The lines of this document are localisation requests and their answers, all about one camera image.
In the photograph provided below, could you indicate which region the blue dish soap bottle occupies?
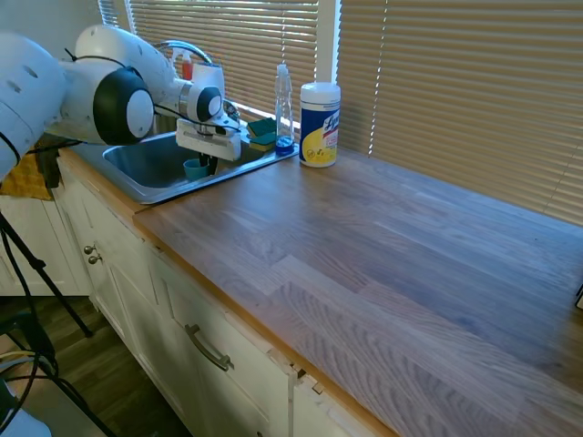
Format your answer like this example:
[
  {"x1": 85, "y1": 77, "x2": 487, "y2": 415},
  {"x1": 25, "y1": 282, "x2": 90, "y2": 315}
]
[{"x1": 274, "y1": 63, "x2": 296, "y2": 158}]

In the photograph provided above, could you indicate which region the brushed metal drawer handle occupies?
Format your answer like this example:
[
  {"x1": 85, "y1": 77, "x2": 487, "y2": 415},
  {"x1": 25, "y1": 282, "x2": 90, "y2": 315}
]
[{"x1": 183, "y1": 323, "x2": 236, "y2": 373}]

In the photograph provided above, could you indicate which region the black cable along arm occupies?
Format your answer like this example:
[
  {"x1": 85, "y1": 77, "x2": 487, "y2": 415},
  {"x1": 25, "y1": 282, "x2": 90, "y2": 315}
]
[{"x1": 62, "y1": 48, "x2": 242, "y2": 137}]

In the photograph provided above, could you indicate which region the orange spray bottle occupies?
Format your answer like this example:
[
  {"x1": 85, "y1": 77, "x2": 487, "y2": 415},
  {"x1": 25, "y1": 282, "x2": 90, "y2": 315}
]
[{"x1": 171, "y1": 46, "x2": 195, "y2": 82}]

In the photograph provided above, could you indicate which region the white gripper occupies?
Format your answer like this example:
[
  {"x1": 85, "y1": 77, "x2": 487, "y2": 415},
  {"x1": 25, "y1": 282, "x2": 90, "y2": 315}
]
[{"x1": 175, "y1": 117, "x2": 243, "y2": 177}]

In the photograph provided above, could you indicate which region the disinfecting wipes canister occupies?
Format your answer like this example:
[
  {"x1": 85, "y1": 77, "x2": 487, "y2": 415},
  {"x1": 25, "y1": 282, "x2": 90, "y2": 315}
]
[{"x1": 298, "y1": 81, "x2": 343, "y2": 169}]

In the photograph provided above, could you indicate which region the wide tan window blind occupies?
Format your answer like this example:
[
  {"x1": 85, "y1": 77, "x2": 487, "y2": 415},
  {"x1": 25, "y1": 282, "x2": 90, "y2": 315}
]
[{"x1": 339, "y1": 0, "x2": 583, "y2": 229}]

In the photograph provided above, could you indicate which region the stainless steel double sink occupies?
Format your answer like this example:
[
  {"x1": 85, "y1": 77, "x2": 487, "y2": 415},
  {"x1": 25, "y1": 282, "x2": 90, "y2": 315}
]
[{"x1": 75, "y1": 130, "x2": 301, "y2": 206}]

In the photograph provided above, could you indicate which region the yellow green sponge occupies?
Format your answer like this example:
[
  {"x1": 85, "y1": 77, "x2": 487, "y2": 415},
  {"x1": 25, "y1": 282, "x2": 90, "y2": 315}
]
[
  {"x1": 246, "y1": 117, "x2": 278, "y2": 138},
  {"x1": 248, "y1": 134, "x2": 278, "y2": 154}
]

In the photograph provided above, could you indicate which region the white kitchen cabinet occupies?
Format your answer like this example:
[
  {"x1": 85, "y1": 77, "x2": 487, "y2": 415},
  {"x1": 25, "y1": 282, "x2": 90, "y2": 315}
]
[{"x1": 0, "y1": 149, "x2": 384, "y2": 437}]

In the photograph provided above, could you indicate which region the chrome kitchen faucet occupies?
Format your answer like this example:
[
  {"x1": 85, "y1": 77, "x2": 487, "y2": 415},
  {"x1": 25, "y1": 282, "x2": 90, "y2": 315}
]
[{"x1": 156, "y1": 39, "x2": 214, "y2": 66}]

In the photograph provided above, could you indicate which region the small tan window blind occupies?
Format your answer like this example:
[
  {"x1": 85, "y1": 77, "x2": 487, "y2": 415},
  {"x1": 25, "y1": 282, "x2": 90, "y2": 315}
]
[{"x1": 97, "y1": 0, "x2": 122, "y2": 29}]

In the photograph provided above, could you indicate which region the teal ceramic mug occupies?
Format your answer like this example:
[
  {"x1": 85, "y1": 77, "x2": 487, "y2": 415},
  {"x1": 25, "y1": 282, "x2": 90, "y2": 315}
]
[{"x1": 182, "y1": 158, "x2": 211, "y2": 180}]

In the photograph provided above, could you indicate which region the black camera tripod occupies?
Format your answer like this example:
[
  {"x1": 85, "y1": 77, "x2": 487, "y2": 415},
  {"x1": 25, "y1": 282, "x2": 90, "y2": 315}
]
[{"x1": 0, "y1": 211, "x2": 96, "y2": 339}]

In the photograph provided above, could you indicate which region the tan window blind behind sink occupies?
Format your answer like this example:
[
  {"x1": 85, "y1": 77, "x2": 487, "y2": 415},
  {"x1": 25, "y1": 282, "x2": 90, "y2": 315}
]
[{"x1": 128, "y1": 0, "x2": 321, "y2": 120}]

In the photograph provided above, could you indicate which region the yellow dish towel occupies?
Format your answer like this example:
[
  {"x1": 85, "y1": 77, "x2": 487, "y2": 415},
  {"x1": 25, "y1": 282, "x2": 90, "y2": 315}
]
[{"x1": 0, "y1": 152, "x2": 55, "y2": 202}]

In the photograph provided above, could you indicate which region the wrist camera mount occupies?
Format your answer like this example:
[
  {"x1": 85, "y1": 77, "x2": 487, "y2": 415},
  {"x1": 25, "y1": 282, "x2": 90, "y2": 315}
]
[{"x1": 221, "y1": 101, "x2": 241, "y2": 132}]

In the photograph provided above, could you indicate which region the white window frame post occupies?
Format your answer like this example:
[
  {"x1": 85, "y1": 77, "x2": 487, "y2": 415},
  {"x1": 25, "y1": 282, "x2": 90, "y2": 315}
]
[{"x1": 316, "y1": 0, "x2": 343, "y2": 88}]

